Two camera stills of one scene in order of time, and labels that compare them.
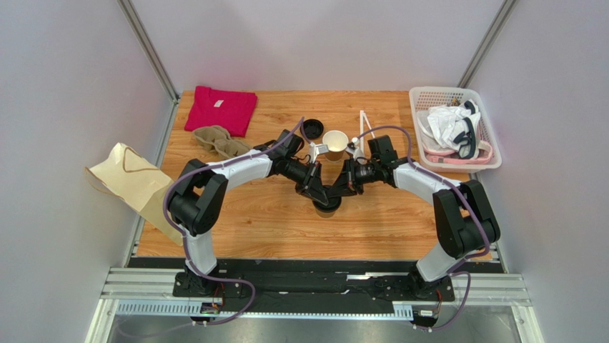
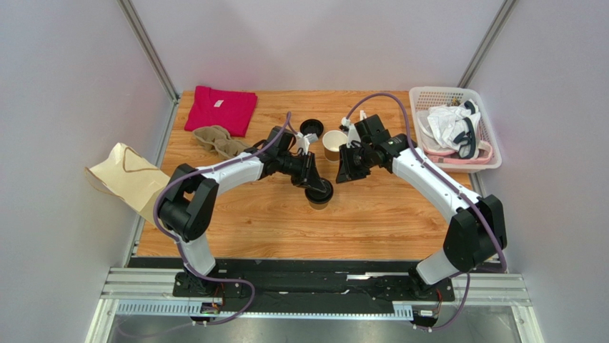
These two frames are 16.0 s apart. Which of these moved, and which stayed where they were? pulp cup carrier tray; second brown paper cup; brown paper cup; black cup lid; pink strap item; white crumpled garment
Moved: black cup lid; brown paper cup
Stayed: white crumpled garment; pink strap item; pulp cup carrier tray; second brown paper cup
